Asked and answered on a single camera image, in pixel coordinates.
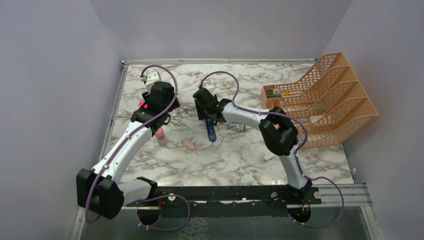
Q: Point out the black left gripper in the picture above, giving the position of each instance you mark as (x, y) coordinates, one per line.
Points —
(174, 105)

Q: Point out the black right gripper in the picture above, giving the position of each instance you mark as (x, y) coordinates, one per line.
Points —
(201, 115)

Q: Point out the blue stapler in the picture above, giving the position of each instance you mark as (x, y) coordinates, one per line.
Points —
(210, 128)

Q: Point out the staple box tray with staples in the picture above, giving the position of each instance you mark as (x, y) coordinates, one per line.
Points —
(238, 127)

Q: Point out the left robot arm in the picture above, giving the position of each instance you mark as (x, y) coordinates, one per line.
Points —
(99, 189)

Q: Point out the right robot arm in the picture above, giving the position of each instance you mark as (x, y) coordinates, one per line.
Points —
(277, 129)

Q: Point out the pink flat plastic bar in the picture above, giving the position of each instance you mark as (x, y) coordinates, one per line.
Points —
(143, 104)

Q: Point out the pink eraser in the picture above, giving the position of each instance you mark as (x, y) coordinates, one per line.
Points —
(189, 145)

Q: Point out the pink capped small bottle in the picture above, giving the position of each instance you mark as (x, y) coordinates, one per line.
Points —
(161, 137)

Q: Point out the black piano keyboard ruler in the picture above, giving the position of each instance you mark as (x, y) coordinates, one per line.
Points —
(273, 93)

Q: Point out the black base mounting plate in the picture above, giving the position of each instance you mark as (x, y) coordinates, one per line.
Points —
(225, 201)

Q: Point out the peach plastic desk organizer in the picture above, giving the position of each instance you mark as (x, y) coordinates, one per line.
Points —
(330, 100)

